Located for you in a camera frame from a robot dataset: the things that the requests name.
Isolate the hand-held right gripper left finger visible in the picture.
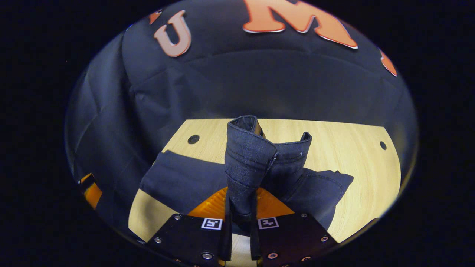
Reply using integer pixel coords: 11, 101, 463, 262
146, 186, 233, 267

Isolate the black backdrop cloth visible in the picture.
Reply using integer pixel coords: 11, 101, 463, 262
65, 0, 418, 238

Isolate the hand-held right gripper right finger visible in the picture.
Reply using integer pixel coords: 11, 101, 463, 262
250, 187, 339, 267

